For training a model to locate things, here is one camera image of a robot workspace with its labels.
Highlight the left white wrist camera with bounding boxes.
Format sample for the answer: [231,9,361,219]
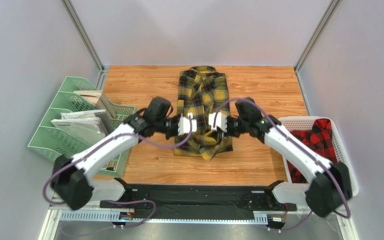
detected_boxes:
[177,112,198,136]

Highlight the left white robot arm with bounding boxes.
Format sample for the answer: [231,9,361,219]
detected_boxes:
[42,97,184,210]

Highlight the yellow plaid long sleeve shirt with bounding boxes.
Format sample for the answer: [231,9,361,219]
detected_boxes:
[174,65,233,161]

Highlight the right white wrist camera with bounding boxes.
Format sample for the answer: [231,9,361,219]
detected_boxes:
[208,112,228,133]

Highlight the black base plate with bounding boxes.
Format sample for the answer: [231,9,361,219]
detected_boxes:
[98,181,298,221]

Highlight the book in file rack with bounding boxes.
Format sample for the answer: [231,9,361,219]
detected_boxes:
[73,90,116,118]

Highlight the papers in file rack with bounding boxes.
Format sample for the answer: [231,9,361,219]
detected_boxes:
[50,109,113,147]

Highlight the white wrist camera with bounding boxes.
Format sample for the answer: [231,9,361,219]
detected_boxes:
[208,112,228,133]
[177,112,198,136]

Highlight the red plaid long sleeve shirt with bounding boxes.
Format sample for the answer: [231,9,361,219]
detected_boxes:
[286,118,334,185]

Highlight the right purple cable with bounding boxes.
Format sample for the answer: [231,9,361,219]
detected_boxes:
[211,98,352,233]

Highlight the aluminium frame rail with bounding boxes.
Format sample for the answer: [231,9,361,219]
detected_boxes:
[38,187,359,240]

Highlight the white plastic basket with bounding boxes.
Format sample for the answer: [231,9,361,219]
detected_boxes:
[279,116,360,197]

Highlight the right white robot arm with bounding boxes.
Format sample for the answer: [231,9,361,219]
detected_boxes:
[210,98,353,219]

